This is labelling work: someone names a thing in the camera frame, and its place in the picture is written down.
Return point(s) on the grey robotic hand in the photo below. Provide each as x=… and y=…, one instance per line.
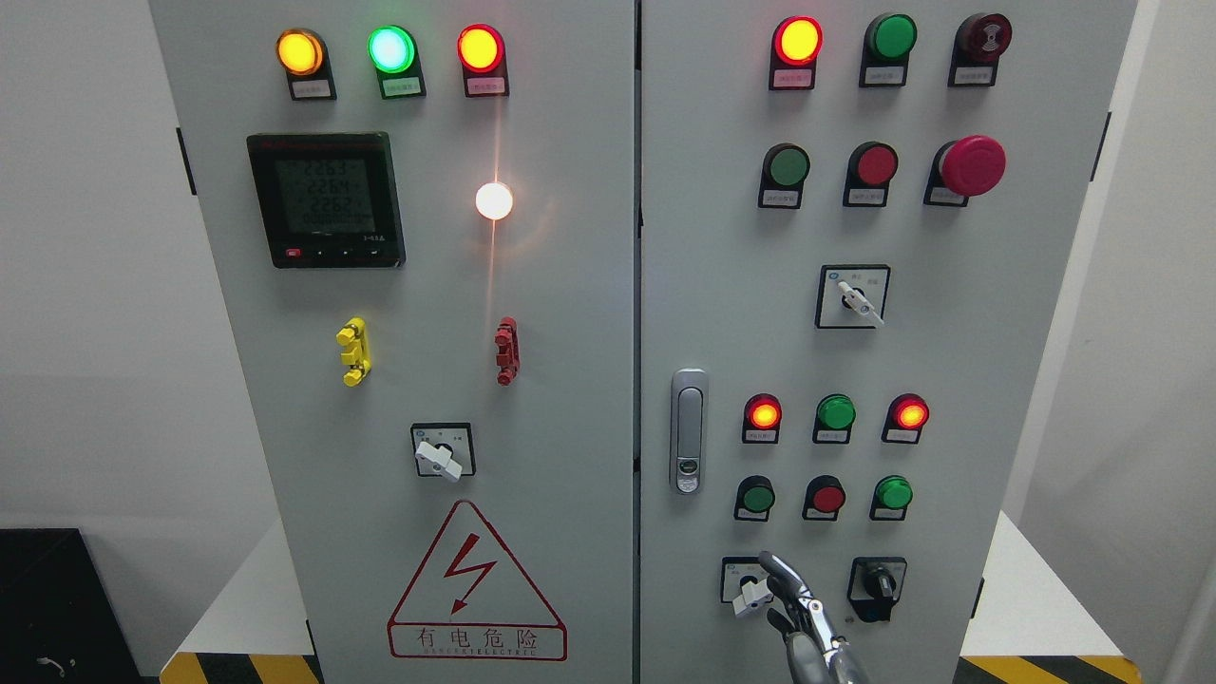
x=816, y=652

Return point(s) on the silver cabinet door handle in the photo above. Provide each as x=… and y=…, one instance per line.
x=689, y=387

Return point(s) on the right grey cabinet door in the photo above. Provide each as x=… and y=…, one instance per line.
x=732, y=289

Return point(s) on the grey cabinet door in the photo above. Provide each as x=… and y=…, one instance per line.
x=554, y=450
x=732, y=289

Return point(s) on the left grey cabinet door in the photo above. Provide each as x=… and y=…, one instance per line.
x=554, y=450

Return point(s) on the red push button lower middle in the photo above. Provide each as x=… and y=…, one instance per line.
x=824, y=497

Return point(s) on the red push button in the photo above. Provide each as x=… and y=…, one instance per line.
x=824, y=497
x=868, y=175

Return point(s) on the green push button lower right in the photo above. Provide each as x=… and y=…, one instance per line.
x=890, y=500

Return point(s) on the green indicator lower middle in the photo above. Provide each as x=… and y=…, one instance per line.
x=834, y=419

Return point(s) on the white platform with hazard stripes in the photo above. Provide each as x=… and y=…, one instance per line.
x=1028, y=627

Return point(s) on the red lit indicator lower left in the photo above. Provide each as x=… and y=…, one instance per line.
x=761, y=420

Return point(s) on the red lit indicator lower right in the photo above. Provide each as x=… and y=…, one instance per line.
x=905, y=420

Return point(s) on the red triangle electric warning sticker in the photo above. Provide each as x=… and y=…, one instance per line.
x=471, y=598

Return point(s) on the red terminal connector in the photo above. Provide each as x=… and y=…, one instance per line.
x=507, y=355

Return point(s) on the green push button upper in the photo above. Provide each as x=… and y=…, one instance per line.
x=784, y=171

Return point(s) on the red push button upper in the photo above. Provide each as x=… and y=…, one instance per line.
x=868, y=175

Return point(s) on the red emergency stop mushroom button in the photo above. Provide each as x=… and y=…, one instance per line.
x=964, y=169

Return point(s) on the white lit indicator light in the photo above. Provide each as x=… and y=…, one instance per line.
x=494, y=200

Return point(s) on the yellow terminal connector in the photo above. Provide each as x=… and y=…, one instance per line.
x=352, y=339

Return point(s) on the red lit indicator top right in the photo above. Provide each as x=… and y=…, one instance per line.
x=795, y=45

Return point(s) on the green indicator top right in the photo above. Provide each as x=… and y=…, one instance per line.
x=887, y=42

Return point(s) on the black digital power meter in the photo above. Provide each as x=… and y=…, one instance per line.
x=328, y=200

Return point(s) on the red lit indicator light left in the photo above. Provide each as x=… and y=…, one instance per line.
x=481, y=51

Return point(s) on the green lit indicator light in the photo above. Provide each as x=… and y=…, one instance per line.
x=395, y=56

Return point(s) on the black box lower left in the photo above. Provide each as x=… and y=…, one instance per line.
x=57, y=625

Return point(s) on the yellow indicator light top left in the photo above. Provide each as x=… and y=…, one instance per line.
x=305, y=58

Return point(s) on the black rotary knob switch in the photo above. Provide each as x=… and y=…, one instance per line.
x=874, y=586

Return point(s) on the lower white selector switch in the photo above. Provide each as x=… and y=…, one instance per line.
x=744, y=585

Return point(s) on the white selector switch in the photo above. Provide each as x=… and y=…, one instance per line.
x=744, y=585
x=443, y=450
x=852, y=296

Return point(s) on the upper right white selector switch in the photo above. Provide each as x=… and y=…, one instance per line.
x=852, y=296

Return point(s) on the left white selector switch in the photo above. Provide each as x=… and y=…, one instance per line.
x=443, y=450

